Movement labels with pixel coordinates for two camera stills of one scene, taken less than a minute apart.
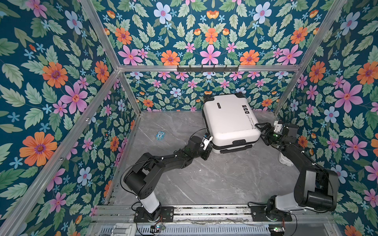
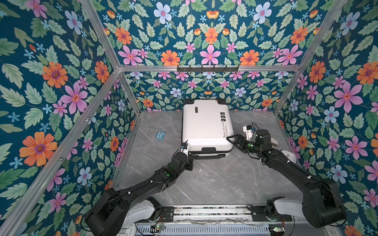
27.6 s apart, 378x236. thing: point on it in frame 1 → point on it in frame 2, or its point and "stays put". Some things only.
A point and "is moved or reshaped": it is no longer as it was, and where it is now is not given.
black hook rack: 207,69 stays put
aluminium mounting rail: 124,214 stays put
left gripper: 207,152 → 191,161
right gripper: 267,126 → 238,138
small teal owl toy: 161,135 stays put
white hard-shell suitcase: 230,120 is moved or reshaped
